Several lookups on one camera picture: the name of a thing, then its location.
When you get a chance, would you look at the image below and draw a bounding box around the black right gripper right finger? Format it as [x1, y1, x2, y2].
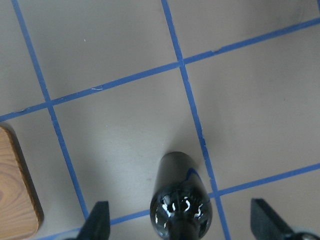
[250, 198, 300, 240]

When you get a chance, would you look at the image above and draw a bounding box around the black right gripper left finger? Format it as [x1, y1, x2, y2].
[77, 201, 111, 240]

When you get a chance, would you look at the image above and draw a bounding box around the wooden tray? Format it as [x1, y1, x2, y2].
[0, 126, 44, 240]

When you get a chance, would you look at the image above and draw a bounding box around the dark wine bottle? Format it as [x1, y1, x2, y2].
[149, 151, 213, 240]

